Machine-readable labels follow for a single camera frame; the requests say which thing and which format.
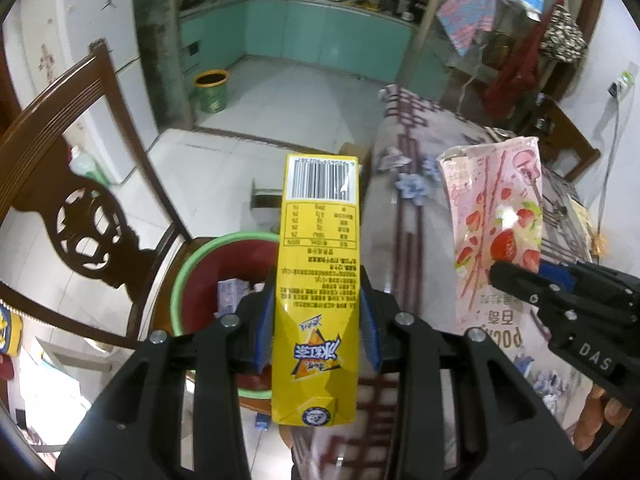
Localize clear bag of snacks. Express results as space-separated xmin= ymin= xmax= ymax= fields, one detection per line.
xmin=565 ymin=195 xmax=610 ymax=258

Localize white refrigerator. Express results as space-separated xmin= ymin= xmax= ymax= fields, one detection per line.
xmin=2 ymin=0 xmax=161 ymax=186

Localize red garment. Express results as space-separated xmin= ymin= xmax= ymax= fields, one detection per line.
xmin=482 ymin=25 xmax=553 ymax=118

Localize yellow drink carton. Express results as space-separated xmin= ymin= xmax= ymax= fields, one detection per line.
xmin=271 ymin=154 xmax=362 ymax=428

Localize brown cardboard piece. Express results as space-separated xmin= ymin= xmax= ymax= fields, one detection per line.
xmin=339 ymin=141 xmax=372 ymax=162

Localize patterned hanging bag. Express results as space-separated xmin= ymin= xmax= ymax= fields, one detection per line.
xmin=540 ymin=2 xmax=588 ymax=63

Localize pink plaid cloth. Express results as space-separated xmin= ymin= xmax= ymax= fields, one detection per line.
xmin=439 ymin=0 xmax=503 ymax=57

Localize green plastic bottle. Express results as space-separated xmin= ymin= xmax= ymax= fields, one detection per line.
xmin=69 ymin=146 xmax=113 ymax=188

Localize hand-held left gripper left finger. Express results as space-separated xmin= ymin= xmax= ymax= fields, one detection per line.
xmin=55 ymin=270 xmax=276 ymax=480

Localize green bucket with yellow rim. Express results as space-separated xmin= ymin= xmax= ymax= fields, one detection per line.
xmin=193 ymin=70 xmax=231 ymax=114

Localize carved wooden chair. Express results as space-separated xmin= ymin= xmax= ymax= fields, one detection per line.
xmin=0 ymin=39 xmax=281 ymax=413

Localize teal kitchen cabinets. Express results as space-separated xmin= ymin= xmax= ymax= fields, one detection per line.
xmin=180 ymin=0 xmax=416 ymax=83

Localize purple white carton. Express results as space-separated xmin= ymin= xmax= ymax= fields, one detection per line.
xmin=216 ymin=279 xmax=251 ymax=318

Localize white cable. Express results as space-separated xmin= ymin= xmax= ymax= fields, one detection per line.
xmin=596 ymin=94 xmax=623 ymax=241

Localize wall charger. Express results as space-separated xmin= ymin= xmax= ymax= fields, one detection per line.
xmin=607 ymin=71 xmax=635 ymax=98

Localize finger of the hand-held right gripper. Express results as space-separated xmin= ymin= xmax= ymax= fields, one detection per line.
xmin=489 ymin=261 xmax=578 ymax=323
xmin=539 ymin=259 xmax=582 ymax=289

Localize red basin with green rim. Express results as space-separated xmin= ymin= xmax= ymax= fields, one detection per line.
xmin=169 ymin=231 xmax=281 ymax=402

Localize pink strawberry snack packet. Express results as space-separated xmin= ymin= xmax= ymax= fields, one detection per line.
xmin=436 ymin=136 xmax=548 ymax=361

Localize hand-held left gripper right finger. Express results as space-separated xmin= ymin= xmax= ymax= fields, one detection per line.
xmin=359 ymin=267 xmax=586 ymax=480

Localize person's right hand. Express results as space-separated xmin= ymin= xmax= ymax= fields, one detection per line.
xmin=574 ymin=385 xmax=633 ymax=453

